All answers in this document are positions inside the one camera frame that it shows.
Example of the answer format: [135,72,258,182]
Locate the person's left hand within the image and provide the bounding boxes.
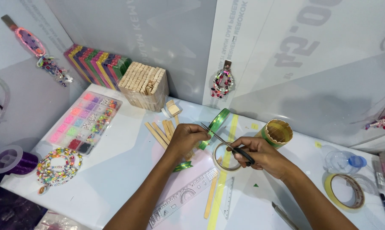
[166,123,212,159]

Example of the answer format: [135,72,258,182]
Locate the person's right hand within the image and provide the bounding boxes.
[226,137,296,180]

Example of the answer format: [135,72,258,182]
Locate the green ribbon roll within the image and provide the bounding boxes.
[197,108,231,151]

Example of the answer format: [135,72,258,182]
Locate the black-handled scissors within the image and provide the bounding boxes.
[200,123,256,167]

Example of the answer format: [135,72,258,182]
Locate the plain wooden craft stick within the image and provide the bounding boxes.
[144,122,168,150]
[151,121,171,145]
[204,176,218,220]
[162,119,176,140]

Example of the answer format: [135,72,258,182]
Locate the cut green ribbon piece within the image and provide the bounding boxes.
[172,161,194,173]

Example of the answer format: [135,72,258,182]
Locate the craft stick cup green ribbon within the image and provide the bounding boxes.
[255,119,294,150]

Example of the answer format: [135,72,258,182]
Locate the clear adhesive tape roll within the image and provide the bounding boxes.
[213,141,243,172]

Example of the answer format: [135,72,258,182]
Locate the small clear ruler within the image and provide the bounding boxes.
[219,176,235,220]

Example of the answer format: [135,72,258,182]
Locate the clear stencil ruler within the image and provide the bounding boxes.
[148,166,219,229]

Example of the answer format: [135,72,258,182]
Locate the grey craft knife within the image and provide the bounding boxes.
[271,201,300,230]

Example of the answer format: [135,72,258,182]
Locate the bundle of plain wooden sticks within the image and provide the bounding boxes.
[118,61,170,112]

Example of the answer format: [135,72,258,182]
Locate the hanging red green beaded ornament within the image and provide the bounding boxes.
[210,60,235,99]

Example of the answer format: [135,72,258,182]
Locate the yellow masking tape roll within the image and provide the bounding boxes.
[324,173,366,211]

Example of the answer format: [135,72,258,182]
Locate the clear bottle blue cap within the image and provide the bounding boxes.
[324,150,368,175]

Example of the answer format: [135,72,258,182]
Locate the clear bead organizer box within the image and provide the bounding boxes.
[46,91,123,156]

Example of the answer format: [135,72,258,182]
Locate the clear protractor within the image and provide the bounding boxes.
[347,174,380,197]

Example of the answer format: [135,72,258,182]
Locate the stack of coloured craft sticks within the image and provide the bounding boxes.
[64,44,133,92]

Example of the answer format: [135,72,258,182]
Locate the hanging red white beaded strand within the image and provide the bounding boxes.
[365,112,385,131]

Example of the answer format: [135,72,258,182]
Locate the clear plastic bag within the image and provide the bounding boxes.
[34,210,86,230]

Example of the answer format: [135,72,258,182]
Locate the purple thread spool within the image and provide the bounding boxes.
[0,145,40,176]

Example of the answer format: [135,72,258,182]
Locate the hanging pink beaded ornament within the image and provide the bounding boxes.
[1,14,74,88]

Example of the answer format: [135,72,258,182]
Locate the colourful beaded necklace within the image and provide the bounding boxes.
[36,147,84,196]

